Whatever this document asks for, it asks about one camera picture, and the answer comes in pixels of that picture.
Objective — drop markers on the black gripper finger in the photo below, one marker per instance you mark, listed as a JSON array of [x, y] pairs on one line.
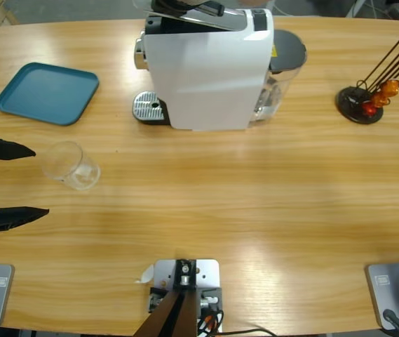
[[3, 149], [174, 4], [213, 10], [10, 217]]

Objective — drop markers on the grey coffee machine lever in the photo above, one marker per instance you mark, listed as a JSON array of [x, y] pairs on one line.
[[220, 22]]

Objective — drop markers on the clear glass cup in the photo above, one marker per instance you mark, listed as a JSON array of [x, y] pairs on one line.
[[80, 175]]

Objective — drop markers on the white capsule coffee machine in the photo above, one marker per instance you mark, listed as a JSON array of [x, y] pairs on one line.
[[202, 77]]

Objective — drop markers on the red coffee capsule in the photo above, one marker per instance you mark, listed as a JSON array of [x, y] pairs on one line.
[[369, 109]]

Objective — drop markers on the orange coffee capsule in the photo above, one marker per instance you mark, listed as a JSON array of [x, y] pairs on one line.
[[392, 86], [379, 99]]

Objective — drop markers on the teal plastic tray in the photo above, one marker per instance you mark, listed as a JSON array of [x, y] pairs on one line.
[[45, 91]]

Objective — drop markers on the clear water tank dark lid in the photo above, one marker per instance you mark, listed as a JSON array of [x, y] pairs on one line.
[[288, 49]]

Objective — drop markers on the metal drip tray grate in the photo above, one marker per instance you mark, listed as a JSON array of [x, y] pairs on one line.
[[147, 105]]

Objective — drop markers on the white tape scrap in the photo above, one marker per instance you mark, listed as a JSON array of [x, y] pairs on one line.
[[146, 275]]

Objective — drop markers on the black capsule holder with rods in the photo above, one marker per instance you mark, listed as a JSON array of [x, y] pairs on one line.
[[348, 102]]

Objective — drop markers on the white metal frame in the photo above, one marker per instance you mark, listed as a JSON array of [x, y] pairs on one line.
[[357, 7]]

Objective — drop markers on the dark brown camera post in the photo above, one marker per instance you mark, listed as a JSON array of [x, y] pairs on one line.
[[171, 316]]

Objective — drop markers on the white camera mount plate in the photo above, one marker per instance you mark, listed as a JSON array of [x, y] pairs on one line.
[[208, 270]]

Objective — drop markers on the black bracket with bolts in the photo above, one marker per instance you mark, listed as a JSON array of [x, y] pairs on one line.
[[215, 291]]

